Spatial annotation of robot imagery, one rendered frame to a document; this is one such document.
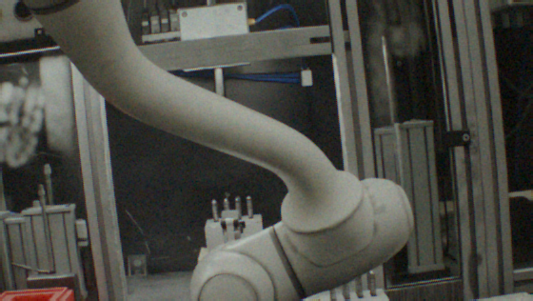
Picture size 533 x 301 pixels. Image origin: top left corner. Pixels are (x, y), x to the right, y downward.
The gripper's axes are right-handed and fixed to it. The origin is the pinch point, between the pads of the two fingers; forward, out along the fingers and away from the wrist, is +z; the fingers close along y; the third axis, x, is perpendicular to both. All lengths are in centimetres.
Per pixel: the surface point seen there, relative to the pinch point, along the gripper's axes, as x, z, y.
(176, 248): 13.0, 46.5, -4.9
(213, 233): 3.9, 15.4, 1.2
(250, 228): -2.4, 15.4, 1.5
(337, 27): -19.0, 3.8, 32.6
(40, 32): 28.0, 2.2, 37.1
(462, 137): -37.2, 3.6, 13.5
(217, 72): 0.7, 23.7, 27.6
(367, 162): -21.6, 3.8, 11.2
